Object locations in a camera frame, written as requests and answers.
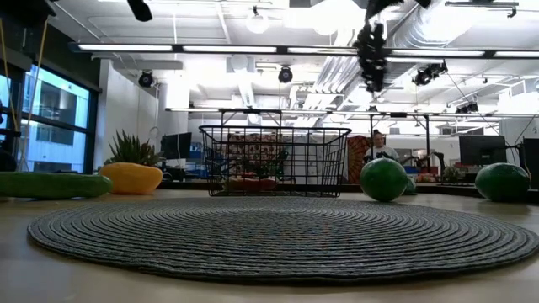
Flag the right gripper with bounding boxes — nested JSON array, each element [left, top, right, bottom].
[[365, 0, 433, 21]]

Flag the dark purple toy grapes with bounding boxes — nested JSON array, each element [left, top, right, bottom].
[[352, 20, 388, 94]]

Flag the yellow toy fruit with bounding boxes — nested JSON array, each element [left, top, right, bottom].
[[99, 162, 164, 196]]

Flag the round green toy fruit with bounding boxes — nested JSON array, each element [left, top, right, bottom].
[[360, 157, 408, 204]]

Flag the green toy cucumber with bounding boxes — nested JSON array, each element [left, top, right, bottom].
[[0, 171, 114, 200]]

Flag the red toy pepper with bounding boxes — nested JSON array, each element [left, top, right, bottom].
[[225, 176, 280, 194]]

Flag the dark green toy avocado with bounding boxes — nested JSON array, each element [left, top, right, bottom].
[[474, 162, 531, 203]]

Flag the long ceiling light bar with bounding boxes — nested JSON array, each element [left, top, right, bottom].
[[69, 41, 539, 61]]

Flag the white globe ceiling lamp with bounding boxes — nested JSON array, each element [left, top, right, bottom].
[[246, 6, 270, 35]]

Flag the black computer monitor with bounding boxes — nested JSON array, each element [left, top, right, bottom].
[[161, 131, 193, 161], [458, 135, 508, 167], [521, 137, 539, 189]]

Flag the potted succulent plant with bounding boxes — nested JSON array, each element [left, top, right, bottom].
[[104, 129, 166, 167]]

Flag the large glass window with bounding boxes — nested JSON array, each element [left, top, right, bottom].
[[0, 62, 101, 174]]

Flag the person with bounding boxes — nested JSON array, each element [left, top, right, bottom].
[[364, 129, 400, 164]]

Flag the orange patterned tapestry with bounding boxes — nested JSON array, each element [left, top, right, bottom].
[[347, 135, 376, 184]]

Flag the small green potted plant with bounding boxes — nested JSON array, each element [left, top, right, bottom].
[[441, 165, 463, 184]]

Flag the round grey woven placemat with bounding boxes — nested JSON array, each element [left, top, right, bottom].
[[27, 196, 539, 284]]

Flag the silver ventilation duct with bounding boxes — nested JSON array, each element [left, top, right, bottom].
[[372, 0, 477, 88]]

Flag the black metal frame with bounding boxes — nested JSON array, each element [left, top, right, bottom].
[[218, 108, 284, 186], [369, 111, 431, 169]]

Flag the orange yellow cable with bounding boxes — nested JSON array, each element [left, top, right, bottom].
[[0, 16, 51, 172]]

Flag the black table frame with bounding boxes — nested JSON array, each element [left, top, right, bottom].
[[157, 178, 539, 204]]

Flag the black wire basket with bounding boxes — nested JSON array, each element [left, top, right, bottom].
[[198, 125, 353, 198]]

